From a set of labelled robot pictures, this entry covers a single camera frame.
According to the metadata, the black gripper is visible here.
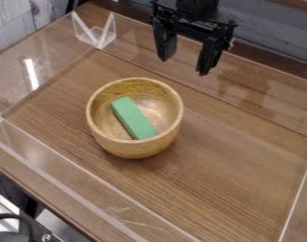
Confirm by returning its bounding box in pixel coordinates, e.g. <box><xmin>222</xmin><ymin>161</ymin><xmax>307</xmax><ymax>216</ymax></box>
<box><xmin>151</xmin><ymin>0</ymin><xmax>238</xmax><ymax>76</ymax></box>

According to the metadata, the clear acrylic corner bracket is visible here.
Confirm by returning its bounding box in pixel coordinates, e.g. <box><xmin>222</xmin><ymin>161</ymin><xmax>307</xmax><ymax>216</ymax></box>
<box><xmin>71</xmin><ymin>11</ymin><xmax>116</xmax><ymax>49</ymax></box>

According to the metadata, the green rectangular block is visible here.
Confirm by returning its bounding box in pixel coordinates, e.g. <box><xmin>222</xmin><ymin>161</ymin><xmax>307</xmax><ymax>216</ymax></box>
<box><xmin>110</xmin><ymin>96</ymin><xmax>158</xmax><ymax>140</ymax></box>

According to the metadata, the black metal table bracket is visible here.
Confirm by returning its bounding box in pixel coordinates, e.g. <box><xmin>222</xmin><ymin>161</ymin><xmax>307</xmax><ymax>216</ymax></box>
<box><xmin>18</xmin><ymin>204</ymin><xmax>63</xmax><ymax>242</ymax></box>

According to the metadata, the brown wooden bowl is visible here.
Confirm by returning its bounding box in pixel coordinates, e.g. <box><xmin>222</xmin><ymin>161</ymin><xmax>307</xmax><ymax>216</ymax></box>
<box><xmin>86</xmin><ymin>78</ymin><xmax>183</xmax><ymax>159</ymax></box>

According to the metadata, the black cable under table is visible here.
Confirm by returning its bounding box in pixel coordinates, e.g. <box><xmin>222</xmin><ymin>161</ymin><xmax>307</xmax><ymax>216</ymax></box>
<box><xmin>0</xmin><ymin>213</ymin><xmax>36</xmax><ymax>242</ymax></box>

